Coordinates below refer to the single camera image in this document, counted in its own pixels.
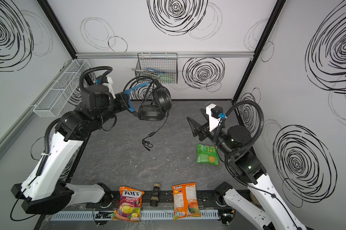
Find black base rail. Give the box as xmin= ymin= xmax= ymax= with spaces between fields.
xmin=86 ymin=189 xmax=243 ymax=209

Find white slotted cable duct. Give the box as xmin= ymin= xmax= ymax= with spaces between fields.
xmin=50 ymin=209 xmax=220 ymax=221

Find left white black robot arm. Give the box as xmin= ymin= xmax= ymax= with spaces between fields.
xmin=11 ymin=66 xmax=128 ymax=217

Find Fox's fruits candy bag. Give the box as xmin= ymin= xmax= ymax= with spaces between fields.
xmin=114 ymin=186 xmax=145 ymax=222

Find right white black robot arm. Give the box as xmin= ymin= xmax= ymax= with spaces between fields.
xmin=187 ymin=100 xmax=307 ymax=230

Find black blue headphones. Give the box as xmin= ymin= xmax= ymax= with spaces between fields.
xmin=123 ymin=76 xmax=173 ymax=121

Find small dark bottle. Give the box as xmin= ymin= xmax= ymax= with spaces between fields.
xmin=150 ymin=183 xmax=161 ymax=207

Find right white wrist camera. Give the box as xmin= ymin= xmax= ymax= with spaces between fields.
xmin=206 ymin=103 xmax=227 ymax=132

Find beige tape roll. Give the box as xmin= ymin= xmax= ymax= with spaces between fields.
xmin=249 ymin=191 xmax=261 ymax=207

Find white wire wall shelf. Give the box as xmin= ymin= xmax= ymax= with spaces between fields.
xmin=33 ymin=59 xmax=90 ymax=117

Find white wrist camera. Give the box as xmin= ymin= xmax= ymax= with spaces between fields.
xmin=95 ymin=76 xmax=116 ymax=99
xmin=206 ymin=103 xmax=227 ymax=132

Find black wire wall basket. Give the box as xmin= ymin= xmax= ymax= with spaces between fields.
xmin=134 ymin=52 xmax=178 ymax=84

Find orange snack bag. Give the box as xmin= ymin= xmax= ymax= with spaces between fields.
xmin=172 ymin=183 xmax=201 ymax=220

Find black headphone cable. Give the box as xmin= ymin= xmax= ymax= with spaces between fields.
xmin=137 ymin=79 xmax=171 ymax=151

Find green snack bag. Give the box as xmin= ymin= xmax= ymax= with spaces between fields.
xmin=196 ymin=144 xmax=220 ymax=166

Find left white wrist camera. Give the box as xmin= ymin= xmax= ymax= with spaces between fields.
xmin=95 ymin=76 xmax=116 ymax=99

